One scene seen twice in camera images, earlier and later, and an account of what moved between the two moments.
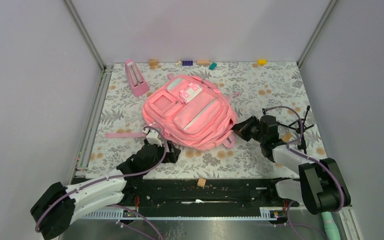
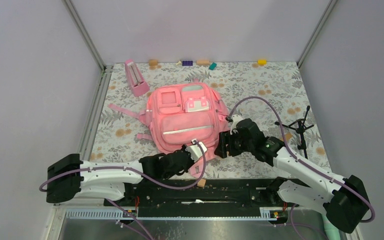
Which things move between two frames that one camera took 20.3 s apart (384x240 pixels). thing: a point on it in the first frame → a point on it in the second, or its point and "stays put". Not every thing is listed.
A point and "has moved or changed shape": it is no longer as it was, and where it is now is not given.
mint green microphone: x=331 y=229 stays put
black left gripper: x=171 y=156 → x=191 y=161
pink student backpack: x=192 y=111 has moved or changed shape
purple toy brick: x=187 y=63 stays put
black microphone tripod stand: x=300 y=126 stays put
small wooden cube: x=201 y=182 stays put
